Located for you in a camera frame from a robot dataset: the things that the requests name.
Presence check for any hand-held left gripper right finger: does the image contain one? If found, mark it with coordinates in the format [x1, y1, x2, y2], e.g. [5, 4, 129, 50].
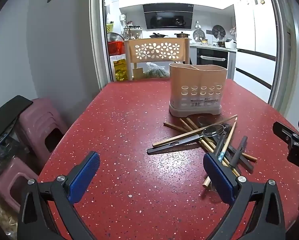
[203, 152, 286, 240]

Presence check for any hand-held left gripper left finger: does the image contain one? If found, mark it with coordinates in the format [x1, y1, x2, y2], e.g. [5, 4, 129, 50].
[17, 151, 100, 240]

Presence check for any metal spoon black handle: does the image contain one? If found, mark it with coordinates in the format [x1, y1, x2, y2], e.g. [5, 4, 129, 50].
[147, 124, 228, 155]

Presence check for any beige plastic utensil holder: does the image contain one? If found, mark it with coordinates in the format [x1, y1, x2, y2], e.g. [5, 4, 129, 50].
[168, 62, 228, 118]

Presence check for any pink plastic stool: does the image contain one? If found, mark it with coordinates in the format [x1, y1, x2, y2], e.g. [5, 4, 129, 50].
[0, 156, 40, 213]
[16, 97, 69, 166]

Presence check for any black built-in oven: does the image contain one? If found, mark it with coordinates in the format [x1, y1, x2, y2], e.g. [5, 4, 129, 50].
[196, 48, 229, 78]

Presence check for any white rice cooker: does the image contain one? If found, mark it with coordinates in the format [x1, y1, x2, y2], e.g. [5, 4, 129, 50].
[224, 38, 237, 50]

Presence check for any white refrigerator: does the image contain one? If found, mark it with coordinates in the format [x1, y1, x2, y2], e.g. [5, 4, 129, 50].
[233, 0, 281, 92]

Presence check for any gold foil bag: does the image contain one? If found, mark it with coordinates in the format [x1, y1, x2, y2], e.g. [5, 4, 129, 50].
[113, 58, 128, 82]

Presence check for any small wooden board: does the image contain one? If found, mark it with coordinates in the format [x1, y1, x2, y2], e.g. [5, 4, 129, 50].
[132, 67, 143, 81]

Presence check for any hanging round grill pan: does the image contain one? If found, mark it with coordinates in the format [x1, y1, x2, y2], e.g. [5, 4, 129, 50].
[212, 25, 226, 38]

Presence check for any plastic bag of vegetables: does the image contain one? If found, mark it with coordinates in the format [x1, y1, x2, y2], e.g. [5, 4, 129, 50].
[143, 62, 170, 79]

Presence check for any red plastic basket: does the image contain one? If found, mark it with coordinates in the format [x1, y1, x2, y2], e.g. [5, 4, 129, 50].
[107, 41, 125, 56]

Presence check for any black range hood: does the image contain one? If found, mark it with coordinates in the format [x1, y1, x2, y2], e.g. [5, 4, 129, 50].
[143, 4, 194, 30]

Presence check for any black handled spoon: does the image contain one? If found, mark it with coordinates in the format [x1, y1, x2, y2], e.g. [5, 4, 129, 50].
[213, 132, 228, 157]
[198, 116, 254, 172]

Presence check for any grey handled spoon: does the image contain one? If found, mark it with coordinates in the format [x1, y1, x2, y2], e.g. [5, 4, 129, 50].
[229, 135, 248, 170]

